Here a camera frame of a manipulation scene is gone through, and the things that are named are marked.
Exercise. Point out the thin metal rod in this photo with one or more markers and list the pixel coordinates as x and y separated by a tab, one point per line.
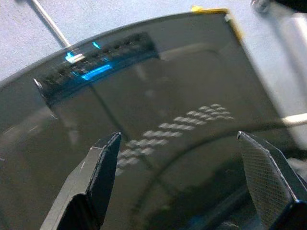
50	24

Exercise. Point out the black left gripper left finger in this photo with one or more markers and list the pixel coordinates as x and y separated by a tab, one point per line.
96	182

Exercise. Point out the dark grey washing machine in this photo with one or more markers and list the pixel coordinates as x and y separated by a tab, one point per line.
182	91

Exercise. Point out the yellow tape strip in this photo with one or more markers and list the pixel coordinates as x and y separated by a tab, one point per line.
236	22

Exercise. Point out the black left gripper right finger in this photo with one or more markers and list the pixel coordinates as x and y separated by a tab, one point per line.
266	182

